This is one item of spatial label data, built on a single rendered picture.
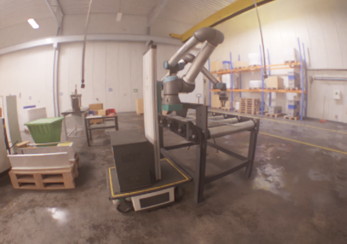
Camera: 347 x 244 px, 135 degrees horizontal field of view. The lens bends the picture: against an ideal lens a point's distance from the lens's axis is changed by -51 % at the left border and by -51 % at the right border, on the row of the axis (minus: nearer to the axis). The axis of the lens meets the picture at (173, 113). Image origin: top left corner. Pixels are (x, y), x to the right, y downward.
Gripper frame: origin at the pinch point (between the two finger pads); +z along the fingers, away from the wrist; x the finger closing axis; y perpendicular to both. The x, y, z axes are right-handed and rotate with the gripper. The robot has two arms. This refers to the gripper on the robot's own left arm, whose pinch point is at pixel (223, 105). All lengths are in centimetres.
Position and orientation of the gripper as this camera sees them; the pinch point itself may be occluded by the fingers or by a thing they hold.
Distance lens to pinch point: 222.9
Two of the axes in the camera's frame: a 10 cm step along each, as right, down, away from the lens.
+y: 7.2, -1.1, 6.9
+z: 0.2, 9.9, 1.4
